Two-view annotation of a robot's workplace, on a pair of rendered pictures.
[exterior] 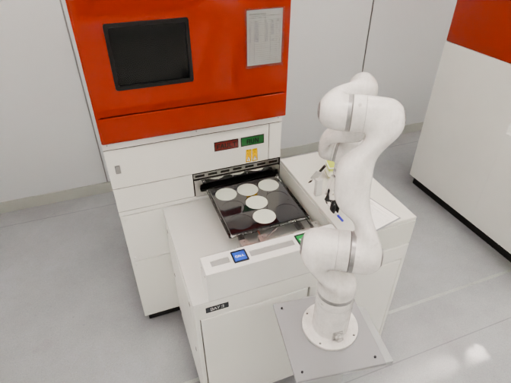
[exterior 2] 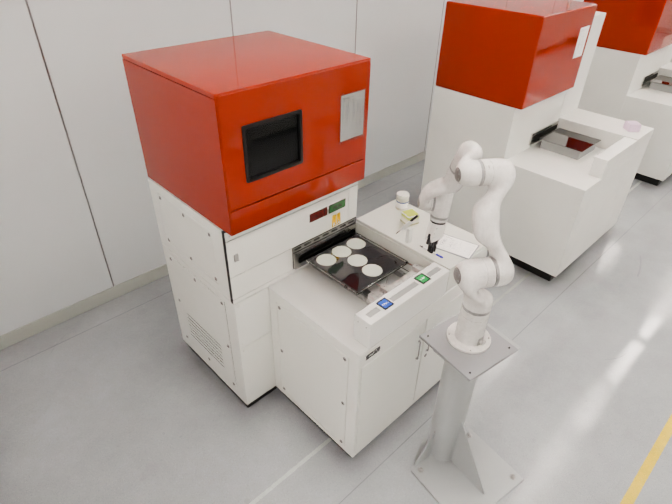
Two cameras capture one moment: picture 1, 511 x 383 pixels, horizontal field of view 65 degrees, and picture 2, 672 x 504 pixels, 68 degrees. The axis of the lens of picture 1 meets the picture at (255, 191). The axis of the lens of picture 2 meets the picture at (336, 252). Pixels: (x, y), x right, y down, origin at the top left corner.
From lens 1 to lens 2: 1.04 m
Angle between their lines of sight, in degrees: 19
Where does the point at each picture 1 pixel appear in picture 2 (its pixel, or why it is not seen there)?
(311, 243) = (468, 271)
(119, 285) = (194, 388)
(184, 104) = (295, 184)
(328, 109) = (469, 172)
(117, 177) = (235, 265)
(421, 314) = not seen: hidden behind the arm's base
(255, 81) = (345, 153)
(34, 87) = (25, 192)
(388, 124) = (508, 176)
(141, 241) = (249, 325)
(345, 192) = (486, 229)
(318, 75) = not seen: hidden behind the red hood
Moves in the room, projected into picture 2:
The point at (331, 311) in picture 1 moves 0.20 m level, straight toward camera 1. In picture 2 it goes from (479, 321) to (498, 357)
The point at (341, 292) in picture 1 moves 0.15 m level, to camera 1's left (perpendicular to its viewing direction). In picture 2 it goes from (487, 304) to (456, 313)
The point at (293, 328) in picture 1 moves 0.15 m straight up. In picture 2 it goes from (445, 347) to (451, 321)
